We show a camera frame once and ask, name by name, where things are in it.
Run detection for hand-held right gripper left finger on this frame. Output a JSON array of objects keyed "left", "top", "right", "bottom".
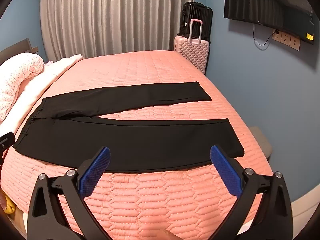
[{"left": 27, "top": 147, "right": 112, "bottom": 240}]

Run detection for wall-mounted television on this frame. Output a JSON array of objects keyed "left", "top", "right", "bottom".
[{"left": 223, "top": 0, "right": 315, "bottom": 45}]

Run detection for grey headboard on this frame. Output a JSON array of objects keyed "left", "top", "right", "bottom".
[{"left": 0, "top": 38, "right": 38, "bottom": 65}]

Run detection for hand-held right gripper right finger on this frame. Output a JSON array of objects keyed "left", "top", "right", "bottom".
[{"left": 209, "top": 145, "right": 293, "bottom": 240}]

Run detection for grey pleated curtain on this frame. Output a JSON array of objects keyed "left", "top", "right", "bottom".
[{"left": 40, "top": 0, "right": 208, "bottom": 60}]

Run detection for yellow soft object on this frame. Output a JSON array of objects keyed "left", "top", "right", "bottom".
[{"left": 0, "top": 190, "right": 16, "bottom": 213}]

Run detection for black power cable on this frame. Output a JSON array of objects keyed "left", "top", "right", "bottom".
[{"left": 252, "top": 22, "right": 279, "bottom": 46}]

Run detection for pink hard suitcase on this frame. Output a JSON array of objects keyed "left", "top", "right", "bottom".
[{"left": 174, "top": 19, "right": 210, "bottom": 75}]

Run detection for pink quilted bed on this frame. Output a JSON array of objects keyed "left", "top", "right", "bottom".
[{"left": 0, "top": 50, "right": 274, "bottom": 240}]

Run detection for black pants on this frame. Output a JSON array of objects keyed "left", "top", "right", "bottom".
[{"left": 12, "top": 81, "right": 245, "bottom": 173}]

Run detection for black hard suitcase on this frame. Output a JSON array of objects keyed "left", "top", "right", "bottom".
[{"left": 177, "top": 2, "right": 213, "bottom": 40}]

